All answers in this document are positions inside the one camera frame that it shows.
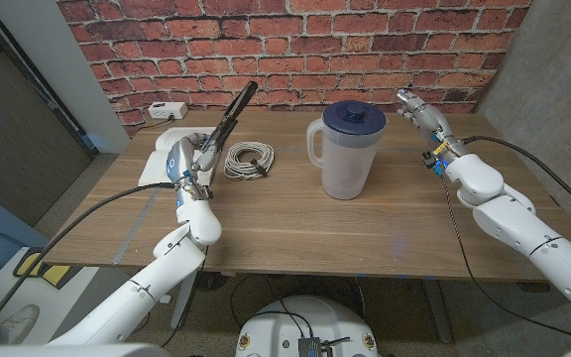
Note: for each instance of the red brick printed backdrop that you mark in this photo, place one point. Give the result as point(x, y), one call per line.
point(290, 54)

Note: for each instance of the black stapler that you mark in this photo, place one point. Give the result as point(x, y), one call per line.
point(233, 114)

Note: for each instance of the open paperback book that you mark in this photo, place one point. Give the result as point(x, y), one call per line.
point(156, 168)

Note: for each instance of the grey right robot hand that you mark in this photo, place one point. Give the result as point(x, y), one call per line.
point(429, 121)

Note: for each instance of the clear pitcher with blue lid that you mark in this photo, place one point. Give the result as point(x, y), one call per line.
point(347, 154)

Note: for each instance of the white power strip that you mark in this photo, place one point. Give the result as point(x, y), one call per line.
point(167, 110)

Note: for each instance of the white sneaker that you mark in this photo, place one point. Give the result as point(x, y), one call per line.
point(20, 320)

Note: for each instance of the dark wooden door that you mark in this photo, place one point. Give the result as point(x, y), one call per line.
point(13, 139)

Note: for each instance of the grey tape strip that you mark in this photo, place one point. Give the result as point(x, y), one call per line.
point(134, 228)

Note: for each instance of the grey table leg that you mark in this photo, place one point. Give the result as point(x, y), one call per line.
point(438, 312)

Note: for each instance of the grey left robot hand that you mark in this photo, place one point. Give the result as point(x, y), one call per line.
point(181, 158)

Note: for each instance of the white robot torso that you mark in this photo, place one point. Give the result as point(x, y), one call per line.
point(310, 317)

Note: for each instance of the white table leg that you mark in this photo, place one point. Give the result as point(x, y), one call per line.
point(186, 297)

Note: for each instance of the small white floor adapter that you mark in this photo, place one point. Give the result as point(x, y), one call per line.
point(166, 299)

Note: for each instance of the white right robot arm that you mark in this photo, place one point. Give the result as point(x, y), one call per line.
point(528, 228)

